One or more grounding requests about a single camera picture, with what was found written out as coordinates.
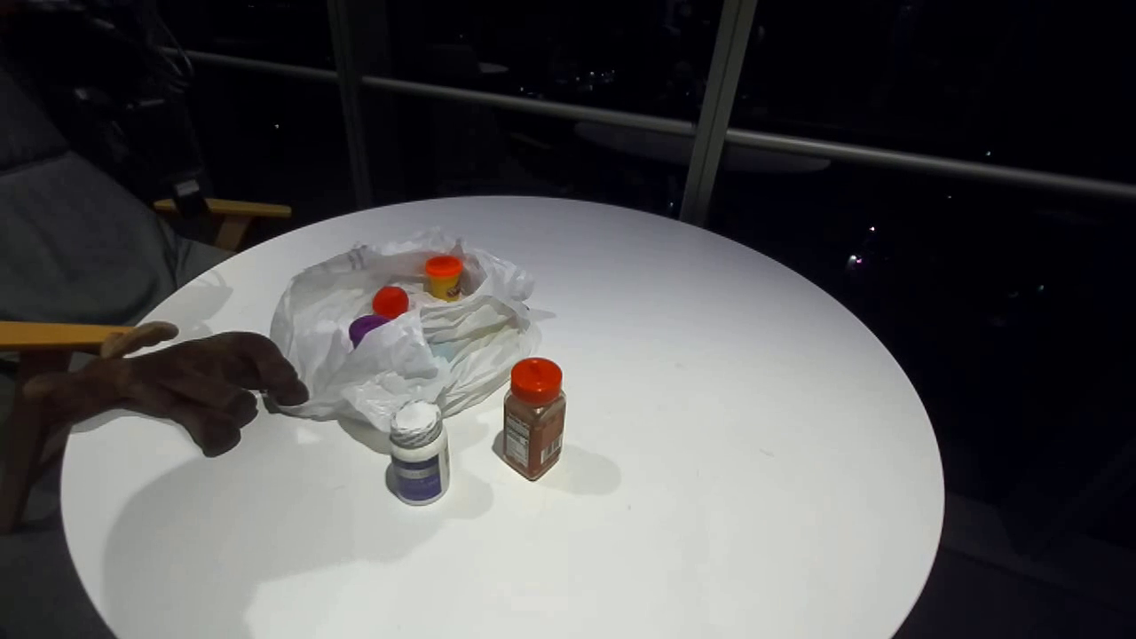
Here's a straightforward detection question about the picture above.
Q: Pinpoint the grey horizontal rail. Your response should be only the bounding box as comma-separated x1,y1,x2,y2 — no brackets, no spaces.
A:
162,46,1136,206

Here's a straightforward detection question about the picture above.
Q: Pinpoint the white lid pill bottle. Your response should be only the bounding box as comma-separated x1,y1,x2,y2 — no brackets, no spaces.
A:
387,401,448,505

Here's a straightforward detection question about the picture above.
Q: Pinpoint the wooden chair armrest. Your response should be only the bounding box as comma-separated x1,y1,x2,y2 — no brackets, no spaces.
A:
0,321,177,360

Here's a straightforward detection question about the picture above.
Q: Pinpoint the small red toy cup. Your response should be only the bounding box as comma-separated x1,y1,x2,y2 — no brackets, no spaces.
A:
371,284,409,321

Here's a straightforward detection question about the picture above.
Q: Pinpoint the spice jar orange lid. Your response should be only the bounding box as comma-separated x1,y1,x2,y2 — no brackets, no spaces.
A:
501,360,563,483

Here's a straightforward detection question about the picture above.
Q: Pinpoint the white plastic bag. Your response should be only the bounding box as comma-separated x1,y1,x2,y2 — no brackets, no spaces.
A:
268,232,536,434

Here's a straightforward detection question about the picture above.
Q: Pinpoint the yellow cup orange lid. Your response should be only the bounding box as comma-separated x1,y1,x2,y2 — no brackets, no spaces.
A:
423,257,465,297

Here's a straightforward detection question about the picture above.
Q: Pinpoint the purple toy cup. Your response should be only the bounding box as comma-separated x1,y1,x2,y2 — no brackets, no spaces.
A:
346,317,387,348

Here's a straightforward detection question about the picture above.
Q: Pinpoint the grey window frame post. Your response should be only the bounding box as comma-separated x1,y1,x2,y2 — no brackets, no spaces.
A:
680,0,758,225

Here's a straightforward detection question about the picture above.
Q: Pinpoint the brown plush toy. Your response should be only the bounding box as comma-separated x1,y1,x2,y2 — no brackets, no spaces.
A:
21,335,307,458

